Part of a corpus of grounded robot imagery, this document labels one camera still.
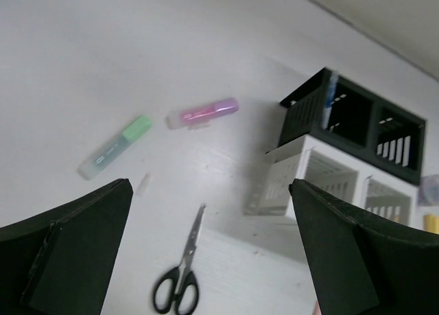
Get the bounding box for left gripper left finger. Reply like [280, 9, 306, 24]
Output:
[1, 179, 133, 314]

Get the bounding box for black handled scissors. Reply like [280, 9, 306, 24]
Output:
[152, 203, 206, 314]

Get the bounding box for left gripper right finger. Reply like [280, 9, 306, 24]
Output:
[289, 179, 438, 314]

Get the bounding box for blue pen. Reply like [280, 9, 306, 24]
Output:
[321, 71, 339, 130]

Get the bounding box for yellow highlighter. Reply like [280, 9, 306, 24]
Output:
[423, 214, 439, 234]

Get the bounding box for black two-slot pen holder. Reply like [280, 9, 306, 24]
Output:
[278, 68, 427, 186]

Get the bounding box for small clear pen cap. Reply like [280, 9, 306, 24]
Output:
[136, 174, 151, 196]

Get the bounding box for white two-slot pen holder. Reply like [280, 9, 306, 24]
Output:
[244, 135, 417, 226]

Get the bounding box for clear jar of clips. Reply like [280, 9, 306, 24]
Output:
[418, 174, 439, 207]

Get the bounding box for pink highlighter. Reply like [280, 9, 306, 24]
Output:
[166, 97, 239, 129]

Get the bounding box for green highlighter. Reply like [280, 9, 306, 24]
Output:
[78, 115, 153, 180]

